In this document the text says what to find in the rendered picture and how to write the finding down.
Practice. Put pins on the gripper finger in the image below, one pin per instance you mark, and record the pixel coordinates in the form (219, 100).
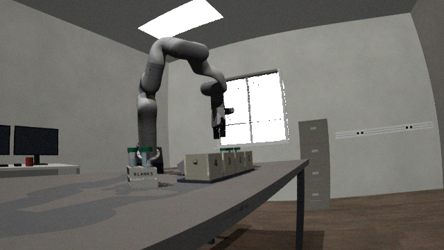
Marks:
(222, 128)
(216, 132)

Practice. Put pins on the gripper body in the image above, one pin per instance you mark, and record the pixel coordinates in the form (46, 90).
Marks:
(217, 113)

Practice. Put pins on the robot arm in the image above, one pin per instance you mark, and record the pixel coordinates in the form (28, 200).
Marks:
(151, 81)

